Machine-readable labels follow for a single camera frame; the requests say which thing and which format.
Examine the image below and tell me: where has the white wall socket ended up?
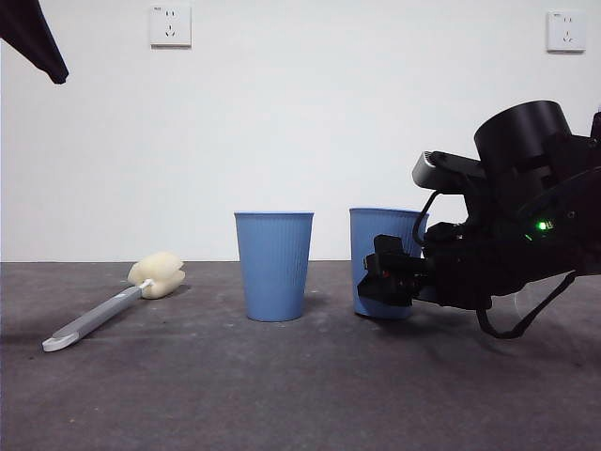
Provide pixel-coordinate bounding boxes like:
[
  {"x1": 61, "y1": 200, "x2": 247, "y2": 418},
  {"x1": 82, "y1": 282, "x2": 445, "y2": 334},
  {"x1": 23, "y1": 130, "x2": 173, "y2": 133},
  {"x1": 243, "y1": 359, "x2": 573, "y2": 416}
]
[
  {"x1": 546, "y1": 10, "x2": 588, "y2": 54},
  {"x1": 149, "y1": 4, "x2": 193, "y2": 49}
]

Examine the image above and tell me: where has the pale grey right camera box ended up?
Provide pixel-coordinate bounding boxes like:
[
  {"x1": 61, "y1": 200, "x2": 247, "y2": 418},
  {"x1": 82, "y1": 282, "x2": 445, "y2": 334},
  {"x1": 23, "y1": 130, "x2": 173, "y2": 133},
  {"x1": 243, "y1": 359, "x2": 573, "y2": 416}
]
[{"x1": 411, "y1": 149, "x2": 488, "y2": 193}]

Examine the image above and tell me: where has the sponge cup brush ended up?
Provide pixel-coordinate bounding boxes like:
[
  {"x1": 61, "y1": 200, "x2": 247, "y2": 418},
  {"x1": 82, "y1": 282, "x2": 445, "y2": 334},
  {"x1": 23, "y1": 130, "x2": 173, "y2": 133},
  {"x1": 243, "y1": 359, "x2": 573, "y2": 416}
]
[{"x1": 41, "y1": 251, "x2": 187, "y2": 353}]

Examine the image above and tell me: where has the black right camera cable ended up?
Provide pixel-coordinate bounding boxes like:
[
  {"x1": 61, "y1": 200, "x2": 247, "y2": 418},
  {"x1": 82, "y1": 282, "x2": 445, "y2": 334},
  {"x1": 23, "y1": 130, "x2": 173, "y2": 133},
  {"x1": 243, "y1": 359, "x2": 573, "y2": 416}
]
[{"x1": 410, "y1": 189, "x2": 467, "y2": 246}]

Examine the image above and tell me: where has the black right arm cable loop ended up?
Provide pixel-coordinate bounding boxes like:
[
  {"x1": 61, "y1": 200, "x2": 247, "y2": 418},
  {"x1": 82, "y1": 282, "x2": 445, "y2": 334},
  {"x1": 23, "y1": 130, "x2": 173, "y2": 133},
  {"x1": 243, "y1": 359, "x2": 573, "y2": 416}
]
[{"x1": 475, "y1": 270, "x2": 578, "y2": 340}]

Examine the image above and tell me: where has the blue ribbed plastic cup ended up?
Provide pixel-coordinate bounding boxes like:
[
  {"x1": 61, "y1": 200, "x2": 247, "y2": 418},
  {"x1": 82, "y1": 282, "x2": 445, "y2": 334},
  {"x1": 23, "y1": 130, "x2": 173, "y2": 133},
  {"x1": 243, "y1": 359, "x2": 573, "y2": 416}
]
[
  {"x1": 233, "y1": 210, "x2": 316, "y2": 323},
  {"x1": 348, "y1": 207, "x2": 431, "y2": 321}
]

